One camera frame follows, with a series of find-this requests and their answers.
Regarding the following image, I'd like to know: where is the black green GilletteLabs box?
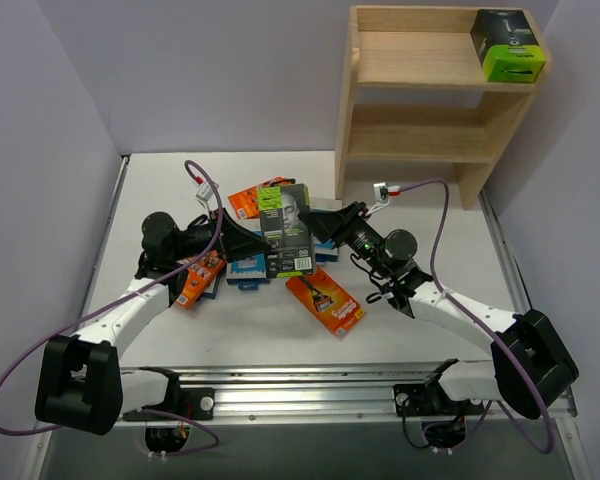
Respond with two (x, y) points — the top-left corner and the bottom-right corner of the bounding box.
(257, 184), (316, 279)
(470, 9), (546, 84)

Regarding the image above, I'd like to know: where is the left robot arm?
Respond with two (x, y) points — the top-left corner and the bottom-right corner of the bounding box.
(35, 209), (271, 435)

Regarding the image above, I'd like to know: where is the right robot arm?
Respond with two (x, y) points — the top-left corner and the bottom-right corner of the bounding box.
(299, 202), (579, 419)

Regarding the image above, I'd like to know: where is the wooden shelf unit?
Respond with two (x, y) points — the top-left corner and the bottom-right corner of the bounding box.
(334, 5), (552, 209)

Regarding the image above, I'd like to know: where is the Harry's razor box right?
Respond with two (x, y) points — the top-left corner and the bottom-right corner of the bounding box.
(310, 197), (342, 263)

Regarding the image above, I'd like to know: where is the harry's razor box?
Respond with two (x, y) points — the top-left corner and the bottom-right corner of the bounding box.
(310, 197), (342, 263)
(226, 254), (270, 291)
(200, 272), (224, 299)

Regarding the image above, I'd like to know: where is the Harry's razor box middle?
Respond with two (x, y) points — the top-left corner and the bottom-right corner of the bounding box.
(226, 254), (270, 291)

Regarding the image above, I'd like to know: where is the orange styler box left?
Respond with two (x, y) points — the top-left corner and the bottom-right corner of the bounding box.
(175, 250), (226, 309)

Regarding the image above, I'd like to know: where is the orange styler box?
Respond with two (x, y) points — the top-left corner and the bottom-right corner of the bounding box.
(228, 176), (296, 220)
(175, 250), (226, 309)

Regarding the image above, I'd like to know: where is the orange styler box back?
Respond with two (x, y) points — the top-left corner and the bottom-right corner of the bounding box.
(228, 176), (296, 220)

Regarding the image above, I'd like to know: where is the Harry's razor box left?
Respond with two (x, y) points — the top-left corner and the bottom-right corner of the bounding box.
(200, 272), (224, 299)

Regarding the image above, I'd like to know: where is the orange Gillette Fusion5 box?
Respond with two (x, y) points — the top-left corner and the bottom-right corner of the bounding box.
(285, 267), (366, 338)

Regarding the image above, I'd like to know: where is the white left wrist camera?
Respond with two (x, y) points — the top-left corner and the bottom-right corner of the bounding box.
(194, 176), (218, 203)

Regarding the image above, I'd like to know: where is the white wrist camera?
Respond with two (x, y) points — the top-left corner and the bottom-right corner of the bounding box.
(194, 176), (218, 203)
(374, 182), (401, 208)

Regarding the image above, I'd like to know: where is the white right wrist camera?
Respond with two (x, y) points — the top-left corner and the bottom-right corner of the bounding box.
(374, 182), (401, 208)

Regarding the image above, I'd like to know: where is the aluminium rail base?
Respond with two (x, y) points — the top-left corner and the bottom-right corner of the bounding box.
(104, 362), (576, 426)

